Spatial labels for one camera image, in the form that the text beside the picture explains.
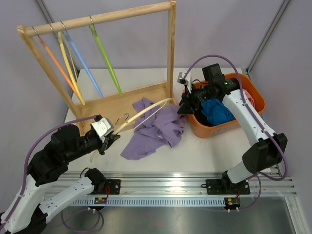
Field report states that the wooden tray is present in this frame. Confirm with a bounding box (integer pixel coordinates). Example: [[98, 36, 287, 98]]
[[77, 81, 169, 130]]

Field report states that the orange clothes hanger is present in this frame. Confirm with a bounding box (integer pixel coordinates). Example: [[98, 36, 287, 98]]
[[32, 26, 84, 104]]

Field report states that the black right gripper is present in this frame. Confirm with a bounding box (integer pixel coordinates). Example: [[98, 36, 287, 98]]
[[177, 83, 213, 115]]

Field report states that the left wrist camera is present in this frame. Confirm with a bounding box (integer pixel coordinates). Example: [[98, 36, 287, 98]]
[[91, 117, 114, 142]]

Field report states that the wooden clothes rack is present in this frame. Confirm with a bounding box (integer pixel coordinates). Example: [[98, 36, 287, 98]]
[[17, 0, 176, 132]]

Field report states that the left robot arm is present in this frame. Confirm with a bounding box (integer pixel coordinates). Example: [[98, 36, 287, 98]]
[[0, 118, 120, 234]]

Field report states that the cream clothes hanger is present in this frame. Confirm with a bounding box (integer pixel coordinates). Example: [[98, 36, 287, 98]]
[[89, 97, 174, 164]]

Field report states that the pink t shirt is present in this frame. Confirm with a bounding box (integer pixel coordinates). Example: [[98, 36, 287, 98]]
[[243, 89, 255, 107]]

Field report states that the green clothes hanger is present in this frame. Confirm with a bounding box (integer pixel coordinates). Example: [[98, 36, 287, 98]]
[[89, 16, 123, 97]]

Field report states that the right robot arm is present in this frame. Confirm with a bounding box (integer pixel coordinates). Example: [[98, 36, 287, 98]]
[[177, 63, 288, 195]]

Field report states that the yellow clothes hanger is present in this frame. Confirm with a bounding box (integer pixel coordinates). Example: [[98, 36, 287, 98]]
[[57, 31, 85, 105]]

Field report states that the lavender t shirt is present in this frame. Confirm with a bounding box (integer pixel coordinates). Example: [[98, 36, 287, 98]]
[[120, 104, 186, 160]]

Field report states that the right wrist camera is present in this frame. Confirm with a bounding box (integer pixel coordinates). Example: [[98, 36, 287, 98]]
[[177, 72, 193, 93]]

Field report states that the light blue clothes hanger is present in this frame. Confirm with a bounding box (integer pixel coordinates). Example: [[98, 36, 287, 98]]
[[60, 21, 104, 99]]

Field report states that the aluminium mounting rail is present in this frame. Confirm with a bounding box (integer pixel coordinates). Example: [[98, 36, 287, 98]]
[[73, 173, 297, 207]]

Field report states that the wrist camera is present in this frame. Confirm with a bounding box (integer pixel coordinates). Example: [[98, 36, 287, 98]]
[[177, 72, 193, 93], [91, 117, 114, 142]]

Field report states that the orange plastic basket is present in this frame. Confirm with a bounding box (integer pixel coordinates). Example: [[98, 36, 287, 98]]
[[186, 73, 266, 138]]

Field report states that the blue t shirt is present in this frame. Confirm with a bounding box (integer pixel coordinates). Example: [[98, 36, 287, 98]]
[[201, 98, 234, 126]]

